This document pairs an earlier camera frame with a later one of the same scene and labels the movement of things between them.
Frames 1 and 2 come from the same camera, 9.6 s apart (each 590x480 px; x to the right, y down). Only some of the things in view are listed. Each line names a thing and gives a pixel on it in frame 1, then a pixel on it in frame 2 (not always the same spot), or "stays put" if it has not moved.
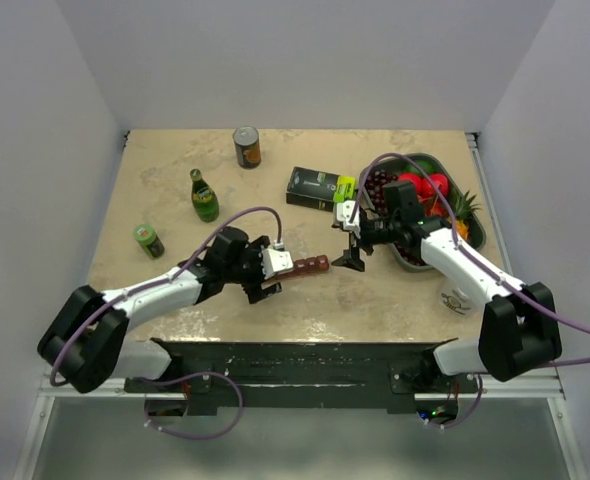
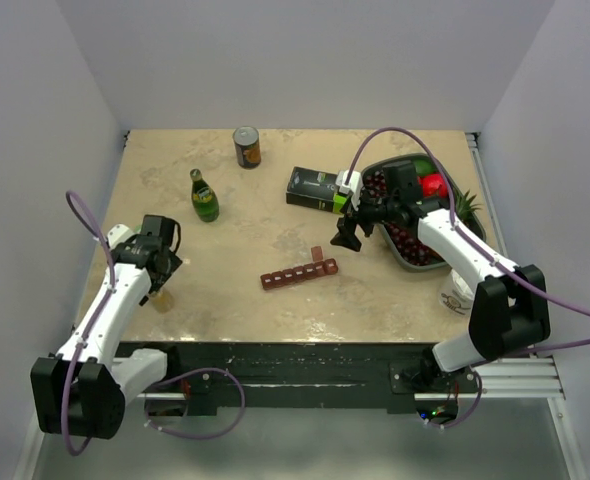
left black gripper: (254, 291) -> (158, 284)
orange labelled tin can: (247, 147) stays put
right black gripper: (354, 260) -> (347, 226)
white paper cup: (456, 301) stays put
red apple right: (440, 180) stays put
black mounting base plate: (392, 372) stays put
